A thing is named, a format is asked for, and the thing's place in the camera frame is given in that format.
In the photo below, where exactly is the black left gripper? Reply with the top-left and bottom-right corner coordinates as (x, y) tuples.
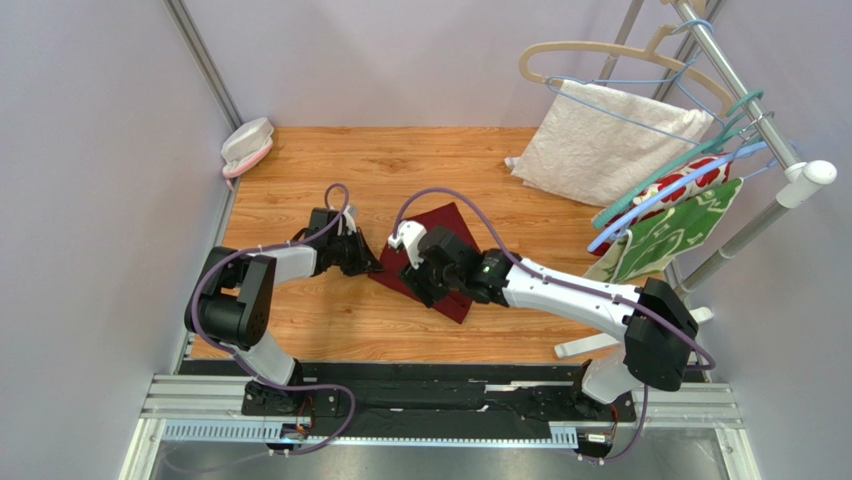
(329, 228), (384, 277)

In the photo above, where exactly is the dark red cloth napkin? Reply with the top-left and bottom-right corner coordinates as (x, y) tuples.
(368, 202), (479, 324)

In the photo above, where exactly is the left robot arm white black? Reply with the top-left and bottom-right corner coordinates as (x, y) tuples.
(184, 207), (384, 415)

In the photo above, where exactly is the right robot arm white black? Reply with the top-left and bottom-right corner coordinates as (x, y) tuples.
(387, 221), (699, 405)

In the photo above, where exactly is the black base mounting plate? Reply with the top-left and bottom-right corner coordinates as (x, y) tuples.
(178, 359), (653, 442)

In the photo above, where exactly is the white pink folded cloth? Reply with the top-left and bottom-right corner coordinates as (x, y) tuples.
(220, 117), (274, 180)

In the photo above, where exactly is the white textured hanging cloth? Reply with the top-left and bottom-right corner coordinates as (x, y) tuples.
(505, 95), (710, 207)

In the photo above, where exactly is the green white patterned cloth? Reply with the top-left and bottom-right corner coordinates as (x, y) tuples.
(584, 178), (744, 284)

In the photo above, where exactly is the red flower patterned cloth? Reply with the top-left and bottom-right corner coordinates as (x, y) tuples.
(590, 154), (733, 257)

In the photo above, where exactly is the beige clothes hanger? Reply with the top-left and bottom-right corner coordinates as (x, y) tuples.
(518, 23), (735, 111)

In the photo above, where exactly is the teal clothes hanger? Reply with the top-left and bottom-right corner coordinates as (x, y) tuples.
(592, 89), (764, 229)

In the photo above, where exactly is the blue clothes hanger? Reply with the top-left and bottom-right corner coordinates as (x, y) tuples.
(586, 140), (780, 254)

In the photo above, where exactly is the silver white clothes rack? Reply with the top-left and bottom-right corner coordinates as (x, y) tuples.
(503, 0), (839, 361)

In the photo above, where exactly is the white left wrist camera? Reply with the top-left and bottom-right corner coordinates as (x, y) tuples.
(338, 203), (358, 236)

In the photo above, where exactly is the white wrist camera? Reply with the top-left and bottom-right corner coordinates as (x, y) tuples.
(387, 220), (427, 270)
(338, 203), (358, 236)

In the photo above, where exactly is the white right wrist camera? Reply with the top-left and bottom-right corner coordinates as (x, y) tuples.
(387, 220), (427, 270)

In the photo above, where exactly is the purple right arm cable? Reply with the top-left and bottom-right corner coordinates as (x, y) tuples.
(392, 187), (717, 465)

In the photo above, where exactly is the light blue wire hanger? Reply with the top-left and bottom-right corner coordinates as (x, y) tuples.
(544, 19), (727, 145)

